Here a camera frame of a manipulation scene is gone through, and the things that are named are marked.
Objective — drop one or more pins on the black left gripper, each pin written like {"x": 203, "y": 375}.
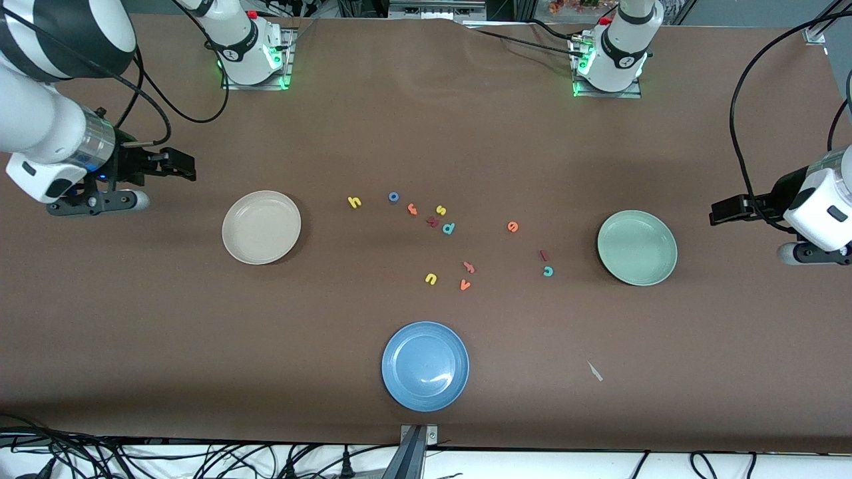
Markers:
{"x": 767, "y": 201}

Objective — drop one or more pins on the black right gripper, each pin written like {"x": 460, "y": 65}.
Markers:
{"x": 128, "y": 165}

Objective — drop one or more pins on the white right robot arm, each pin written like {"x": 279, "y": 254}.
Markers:
{"x": 40, "y": 120}

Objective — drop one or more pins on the green plate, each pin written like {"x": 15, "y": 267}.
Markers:
{"x": 636, "y": 249}

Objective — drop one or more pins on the beige brown plate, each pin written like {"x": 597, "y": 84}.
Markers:
{"x": 259, "y": 229}

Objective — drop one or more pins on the brown table cover sheet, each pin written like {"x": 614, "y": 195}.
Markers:
{"x": 133, "y": 332}

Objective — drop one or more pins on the small white paper scrap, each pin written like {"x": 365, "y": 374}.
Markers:
{"x": 594, "y": 371}

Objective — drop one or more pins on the orange dried flowers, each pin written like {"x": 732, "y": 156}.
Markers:
{"x": 566, "y": 6}

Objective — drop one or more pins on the grey power strip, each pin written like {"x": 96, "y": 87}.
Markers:
{"x": 436, "y": 9}

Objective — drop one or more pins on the blue plate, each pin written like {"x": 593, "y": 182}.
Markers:
{"x": 425, "y": 366}

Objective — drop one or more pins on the black power plug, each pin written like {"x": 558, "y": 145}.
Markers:
{"x": 291, "y": 470}
{"x": 346, "y": 467}

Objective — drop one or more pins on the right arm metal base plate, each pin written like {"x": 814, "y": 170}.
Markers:
{"x": 246, "y": 87}

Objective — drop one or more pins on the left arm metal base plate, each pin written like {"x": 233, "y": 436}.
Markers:
{"x": 629, "y": 95}

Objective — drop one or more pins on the aluminium frame corner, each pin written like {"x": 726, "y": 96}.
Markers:
{"x": 813, "y": 34}

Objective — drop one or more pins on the grey metal mounting bracket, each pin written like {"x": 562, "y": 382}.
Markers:
{"x": 413, "y": 459}

